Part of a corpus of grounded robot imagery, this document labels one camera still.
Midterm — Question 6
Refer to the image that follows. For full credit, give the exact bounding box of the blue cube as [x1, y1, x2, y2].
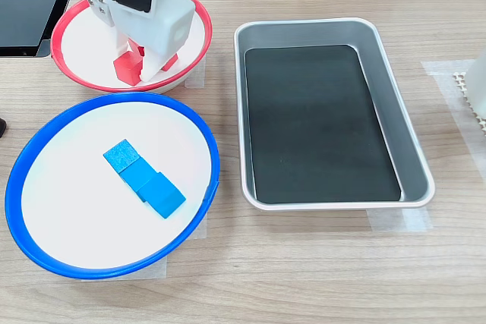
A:
[136, 171, 187, 220]
[102, 138, 140, 174]
[118, 157, 161, 193]

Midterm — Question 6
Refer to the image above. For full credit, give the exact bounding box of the red-rimmed white plate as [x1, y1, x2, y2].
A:
[50, 0, 213, 94]

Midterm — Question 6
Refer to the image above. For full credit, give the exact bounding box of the black flat device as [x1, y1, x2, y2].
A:
[0, 0, 85, 58]

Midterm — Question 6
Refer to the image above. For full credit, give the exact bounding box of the blue-rimmed white plate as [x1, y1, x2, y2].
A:
[4, 92, 221, 280]

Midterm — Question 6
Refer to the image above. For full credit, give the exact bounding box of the black mat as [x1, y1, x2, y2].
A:
[245, 45, 402, 204]

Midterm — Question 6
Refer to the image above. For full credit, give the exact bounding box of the steel tray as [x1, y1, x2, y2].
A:
[233, 17, 437, 212]

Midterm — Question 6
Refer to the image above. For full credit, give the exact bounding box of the pale perforated plate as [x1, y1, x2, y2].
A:
[451, 71, 486, 137]

